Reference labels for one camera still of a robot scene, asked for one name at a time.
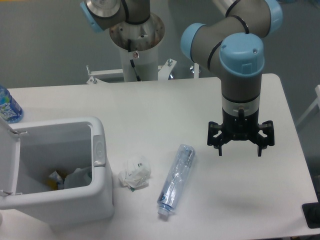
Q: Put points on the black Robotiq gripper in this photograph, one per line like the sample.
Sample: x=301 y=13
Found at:
x=235 y=128

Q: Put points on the clear crushed plastic bottle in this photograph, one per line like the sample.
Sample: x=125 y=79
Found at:
x=175 y=180

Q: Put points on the white paper trash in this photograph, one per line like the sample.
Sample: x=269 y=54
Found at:
x=136 y=173

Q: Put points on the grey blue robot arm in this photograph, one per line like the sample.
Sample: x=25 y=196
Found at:
x=232 y=49

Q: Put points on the trash inside the can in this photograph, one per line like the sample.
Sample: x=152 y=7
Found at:
x=59 y=180

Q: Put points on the white plastic trash can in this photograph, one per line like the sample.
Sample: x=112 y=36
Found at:
x=31 y=151

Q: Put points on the black device at table edge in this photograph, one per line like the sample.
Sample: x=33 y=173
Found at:
x=311 y=213

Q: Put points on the blue labelled water bottle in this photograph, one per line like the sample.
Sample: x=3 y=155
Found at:
x=10 y=110

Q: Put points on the white frame at right edge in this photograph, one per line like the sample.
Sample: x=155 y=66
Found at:
x=310 y=112

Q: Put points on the white pedestal base bracket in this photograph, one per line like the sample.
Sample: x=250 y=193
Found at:
x=170 y=70

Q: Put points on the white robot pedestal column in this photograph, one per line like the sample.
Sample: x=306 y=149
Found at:
x=138 y=47

